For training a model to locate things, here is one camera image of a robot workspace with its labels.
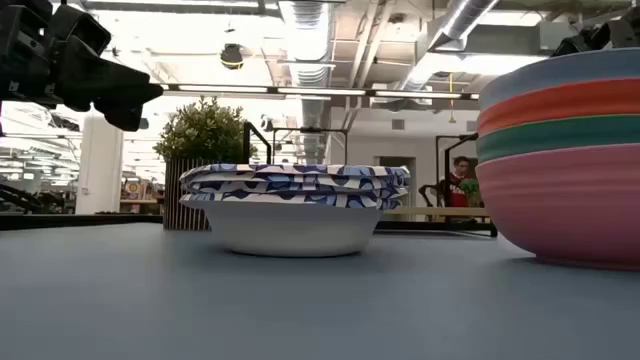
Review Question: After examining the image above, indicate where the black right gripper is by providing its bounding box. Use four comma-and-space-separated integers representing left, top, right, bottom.
551, 4, 640, 57

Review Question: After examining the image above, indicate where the white square pillar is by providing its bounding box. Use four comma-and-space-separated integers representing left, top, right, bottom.
74, 112, 125, 215

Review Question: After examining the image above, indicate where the silver ventilation duct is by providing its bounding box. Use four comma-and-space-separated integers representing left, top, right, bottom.
277, 0, 332, 166
399, 0, 501, 94

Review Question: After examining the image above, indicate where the green plastic bowl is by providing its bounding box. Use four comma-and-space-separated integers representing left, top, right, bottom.
474, 114, 640, 165

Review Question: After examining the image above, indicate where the black dome ceiling camera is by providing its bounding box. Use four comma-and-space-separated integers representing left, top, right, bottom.
219, 43, 245, 70

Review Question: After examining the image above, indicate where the person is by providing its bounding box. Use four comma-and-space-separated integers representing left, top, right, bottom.
439, 155, 484, 209

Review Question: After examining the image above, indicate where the long linear ceiling light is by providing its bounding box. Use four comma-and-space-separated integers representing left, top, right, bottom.
159, 83, 481, 101

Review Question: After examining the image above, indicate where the artificial plant in striped pot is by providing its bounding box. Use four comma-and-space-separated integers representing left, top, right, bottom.
152, 97, 259, 232

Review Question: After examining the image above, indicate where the pink plastic bowl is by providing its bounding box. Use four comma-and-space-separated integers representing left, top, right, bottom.
474, 143, 640, 272

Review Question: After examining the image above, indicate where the blue patterned paper bowl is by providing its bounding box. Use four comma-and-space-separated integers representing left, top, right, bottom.
178, 192, 404, 258
178, 163, 412, 182
181, 182, 409, 202
180, 172, 410, 194

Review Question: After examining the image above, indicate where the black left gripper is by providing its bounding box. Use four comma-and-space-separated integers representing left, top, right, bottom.
0, 0, 164, 132

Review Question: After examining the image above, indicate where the blue-grey plastic bowl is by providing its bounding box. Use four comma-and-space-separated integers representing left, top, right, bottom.
477, 48, 640, 112

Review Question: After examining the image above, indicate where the red-orange plastic bowl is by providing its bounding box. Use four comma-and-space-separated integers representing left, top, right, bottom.
476, 77, 640, 139

